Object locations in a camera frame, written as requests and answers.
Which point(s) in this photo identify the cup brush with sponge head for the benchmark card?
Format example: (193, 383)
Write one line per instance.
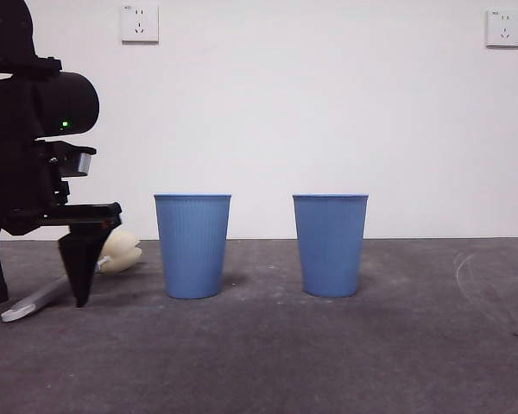
(121, 254)

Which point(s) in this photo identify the white wall power outlet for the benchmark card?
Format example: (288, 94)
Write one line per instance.
(140, 23)
(504, 29)

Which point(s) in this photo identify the blue ribbed plastic cup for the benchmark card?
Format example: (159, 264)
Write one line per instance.
(330, 246)
(192, 246)

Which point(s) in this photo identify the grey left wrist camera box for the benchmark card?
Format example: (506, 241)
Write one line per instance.
(84, 164)

